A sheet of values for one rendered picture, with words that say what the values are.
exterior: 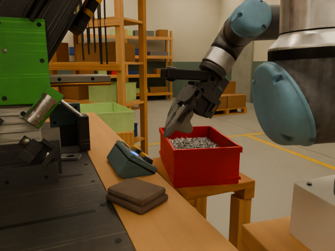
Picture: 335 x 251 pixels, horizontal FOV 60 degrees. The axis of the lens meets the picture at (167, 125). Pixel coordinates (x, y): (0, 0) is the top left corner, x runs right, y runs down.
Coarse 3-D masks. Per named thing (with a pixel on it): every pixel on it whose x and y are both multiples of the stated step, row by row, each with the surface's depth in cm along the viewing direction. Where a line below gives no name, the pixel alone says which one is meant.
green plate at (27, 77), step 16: (0, 16) 68; (0, 32) 68; (16, 32) 69; (32, 32) 70; (0, 48) 67; (16, 48) 69; (32, 48) 70; (0, 64) 67; (16, 64) 68; (32, 64) 70; (48, 64) 71; (0, 80) 67; (16, 80) 68; (32, 80) 69; (48, 80) 71; (0, 96) 67; (16, 96) 68; (32, 96) 69
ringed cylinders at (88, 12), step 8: (88, 0) 92; (96, 0) 93; (88, 8) 92; (96, 8) 95; (80, 16) 92; (88, 16) 93; (72, 24) 93; (80, 24) 92; (72, 32) 107; (80, 32) 98
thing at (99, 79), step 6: (54, 78) 83; (60, 78) 83; (66, 78) 84; (72, 78) 84; (78, 78) 85; (84, 78) 86; (90, 78) 86; (96, 78) 87; (102, 78) 88; (108, 78) 88; (54, 84) 83; (60, 84) 84; (66, 84) 84; (72, 84) 85; (78, 84) 85; (84, 84) 86; (90, 84) 87; (96, 84) 87; (102, 84) 88; (108, 84) 89
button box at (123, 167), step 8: (120, 144) 77; (112, 152) 79; (120, 152) 74; (128, 152) 70; (136, 152) 77; (112, 160) 76; (120, 160) 71; (128, 160) 68; (136, 160) 68; (144, 160) 70; (120, 168) 69; (128, 168) 68; (136, 168) 69; (144, 168) 70; (152, 168) 70; (120, 176) 68; (128, 176) 68; (136, 176) 69
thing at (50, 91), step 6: (48, 90) 70; (54, 90) 71; (54, 96) 71; (60, 96) 71; (36, 102) 69; (30, 108) 69; (54, 108) 71; (48, 114) 70; (24, 120) 69; (42, 120) 69
